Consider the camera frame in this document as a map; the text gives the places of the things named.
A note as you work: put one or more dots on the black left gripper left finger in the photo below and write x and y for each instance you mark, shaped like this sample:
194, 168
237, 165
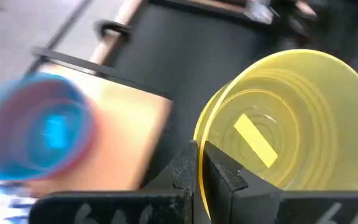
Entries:
154, 199

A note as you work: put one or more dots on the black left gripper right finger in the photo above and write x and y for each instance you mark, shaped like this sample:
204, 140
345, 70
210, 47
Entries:
259, 202

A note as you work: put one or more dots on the yellow translucent plastic bowl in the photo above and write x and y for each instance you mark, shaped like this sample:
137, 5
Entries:
306, 124

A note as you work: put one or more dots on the teal translucent plastic bowl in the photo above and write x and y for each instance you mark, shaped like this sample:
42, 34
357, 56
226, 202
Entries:
54, 132

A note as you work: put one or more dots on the wooden shelf with black ends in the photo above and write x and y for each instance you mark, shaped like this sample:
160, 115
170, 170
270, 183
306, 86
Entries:
126, 133

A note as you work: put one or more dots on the black table mat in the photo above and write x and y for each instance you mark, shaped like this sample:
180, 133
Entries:
182, 62

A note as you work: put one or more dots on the black clamp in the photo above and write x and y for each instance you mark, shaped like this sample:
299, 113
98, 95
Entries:
113, 28

